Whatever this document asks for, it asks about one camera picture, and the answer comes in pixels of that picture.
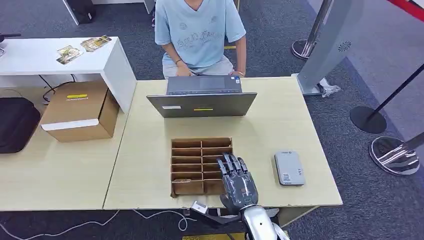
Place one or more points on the person's left hand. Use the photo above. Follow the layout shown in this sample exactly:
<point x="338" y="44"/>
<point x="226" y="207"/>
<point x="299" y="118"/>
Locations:
<point x="236" y="74"/>

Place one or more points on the person's right hand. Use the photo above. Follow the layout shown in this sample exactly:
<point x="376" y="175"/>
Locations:
<point x="184" y="71"/>

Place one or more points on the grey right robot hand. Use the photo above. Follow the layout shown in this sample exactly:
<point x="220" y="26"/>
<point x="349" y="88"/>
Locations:
<point x="238" y="185"/>

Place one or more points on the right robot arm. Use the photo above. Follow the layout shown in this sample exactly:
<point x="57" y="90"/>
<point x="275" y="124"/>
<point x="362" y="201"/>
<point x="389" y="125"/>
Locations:
<point x="261" y="225"/>

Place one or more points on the grey laptop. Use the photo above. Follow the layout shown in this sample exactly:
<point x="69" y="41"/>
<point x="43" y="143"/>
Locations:
<point x="202" y="106"/>

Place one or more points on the person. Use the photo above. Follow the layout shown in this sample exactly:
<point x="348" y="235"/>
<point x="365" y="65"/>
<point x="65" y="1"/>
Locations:
<point x="198" y="33"/>

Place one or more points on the grey card reader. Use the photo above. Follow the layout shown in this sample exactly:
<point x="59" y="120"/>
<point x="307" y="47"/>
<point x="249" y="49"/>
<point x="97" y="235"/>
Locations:
<point x="289" y="169"/>

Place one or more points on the wooden divided card box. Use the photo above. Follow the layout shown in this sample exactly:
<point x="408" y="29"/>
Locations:
<point x="192" y="155"/>

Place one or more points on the pale card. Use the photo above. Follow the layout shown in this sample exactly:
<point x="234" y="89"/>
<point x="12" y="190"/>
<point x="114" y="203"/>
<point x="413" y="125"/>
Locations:
<point x="181" y="181"/>

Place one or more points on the yellow floor tape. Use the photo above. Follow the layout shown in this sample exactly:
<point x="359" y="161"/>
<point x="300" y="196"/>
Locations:
<point x="212" y="236"/>

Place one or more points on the clear plastic wrap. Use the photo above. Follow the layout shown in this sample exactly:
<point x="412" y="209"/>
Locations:
<point x="329" y="88"/>

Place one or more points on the grey standing pillar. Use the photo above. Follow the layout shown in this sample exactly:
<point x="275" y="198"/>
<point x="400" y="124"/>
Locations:
<point x="331" y="49"/>

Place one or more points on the brown cardboard box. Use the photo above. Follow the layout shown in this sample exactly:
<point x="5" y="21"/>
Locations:
<point x="76" y="109"/>

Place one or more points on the black cabinet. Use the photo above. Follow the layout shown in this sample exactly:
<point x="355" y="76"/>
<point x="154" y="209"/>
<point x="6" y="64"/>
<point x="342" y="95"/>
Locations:
<point x="81" y="10"/>

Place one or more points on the white side desk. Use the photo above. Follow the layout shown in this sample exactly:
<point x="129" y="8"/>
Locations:
<point x="33" y="56"/>

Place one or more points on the black bag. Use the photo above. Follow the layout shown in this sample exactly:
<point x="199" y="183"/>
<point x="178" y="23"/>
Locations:
<point x="16" y="126"/>

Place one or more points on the chrome stanchion post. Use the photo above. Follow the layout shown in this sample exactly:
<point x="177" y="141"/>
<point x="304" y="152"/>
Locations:
<point x="303" y="49"/>
<point x="394" y="155"/>

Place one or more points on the black stanchion post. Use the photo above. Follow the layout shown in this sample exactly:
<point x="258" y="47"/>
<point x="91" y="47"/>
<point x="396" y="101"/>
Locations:
<point x="367" y="120"/>

